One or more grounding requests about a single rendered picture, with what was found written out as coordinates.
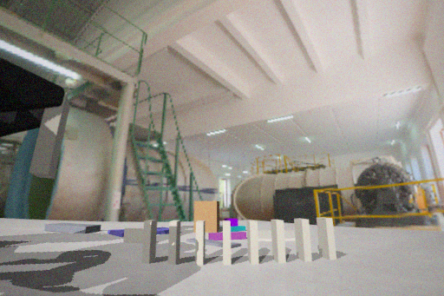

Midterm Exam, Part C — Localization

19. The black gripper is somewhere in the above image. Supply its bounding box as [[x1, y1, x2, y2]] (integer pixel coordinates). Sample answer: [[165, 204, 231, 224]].
[[0, 58, 64, 137]]

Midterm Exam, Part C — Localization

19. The brown block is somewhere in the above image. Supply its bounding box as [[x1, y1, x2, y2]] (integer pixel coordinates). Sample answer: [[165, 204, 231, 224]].
[[193, 201, 219, 233]]

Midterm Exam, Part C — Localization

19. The teal rectangular block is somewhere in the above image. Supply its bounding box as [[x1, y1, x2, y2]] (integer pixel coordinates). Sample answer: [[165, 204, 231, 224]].
[[231, 226, 245, 232]]

